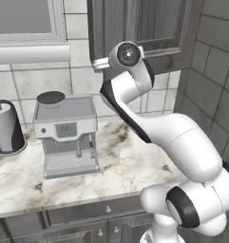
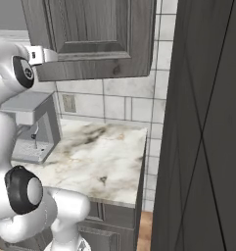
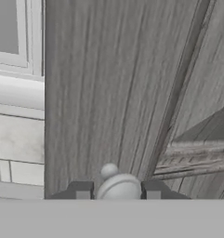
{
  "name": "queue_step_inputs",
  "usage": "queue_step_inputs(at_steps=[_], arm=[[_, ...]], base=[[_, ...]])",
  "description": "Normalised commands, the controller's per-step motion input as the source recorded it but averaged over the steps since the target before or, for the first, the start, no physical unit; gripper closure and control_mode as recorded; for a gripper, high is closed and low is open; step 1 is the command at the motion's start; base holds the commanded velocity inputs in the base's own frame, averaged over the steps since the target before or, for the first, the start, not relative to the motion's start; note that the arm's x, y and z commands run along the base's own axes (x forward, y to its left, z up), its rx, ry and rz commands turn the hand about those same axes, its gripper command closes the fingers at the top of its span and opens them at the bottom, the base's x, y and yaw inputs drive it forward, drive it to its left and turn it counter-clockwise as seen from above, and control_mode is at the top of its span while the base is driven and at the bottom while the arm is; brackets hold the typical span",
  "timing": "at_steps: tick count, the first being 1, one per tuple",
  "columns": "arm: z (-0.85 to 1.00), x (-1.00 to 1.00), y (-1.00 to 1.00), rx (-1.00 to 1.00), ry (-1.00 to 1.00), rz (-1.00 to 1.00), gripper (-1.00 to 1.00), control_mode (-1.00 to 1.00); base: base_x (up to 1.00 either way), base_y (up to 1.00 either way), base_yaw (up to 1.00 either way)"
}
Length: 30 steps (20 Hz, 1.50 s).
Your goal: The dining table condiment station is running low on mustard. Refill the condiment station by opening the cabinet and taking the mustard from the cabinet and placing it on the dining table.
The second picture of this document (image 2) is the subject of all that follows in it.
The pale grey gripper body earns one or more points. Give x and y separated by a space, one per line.
50 56

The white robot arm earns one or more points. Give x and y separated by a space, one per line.
5 196

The tall dark grey cabinet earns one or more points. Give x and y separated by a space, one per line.
201 130

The grey base cabinet drawer front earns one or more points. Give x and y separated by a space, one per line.
116 214

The grey base cabinet door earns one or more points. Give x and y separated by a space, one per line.
106 240

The grey coffee machine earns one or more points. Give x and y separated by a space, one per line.
41 117

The grey wooden wall cabinet door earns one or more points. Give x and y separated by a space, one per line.
93 29

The grey wall socket plate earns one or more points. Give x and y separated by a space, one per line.
69 103

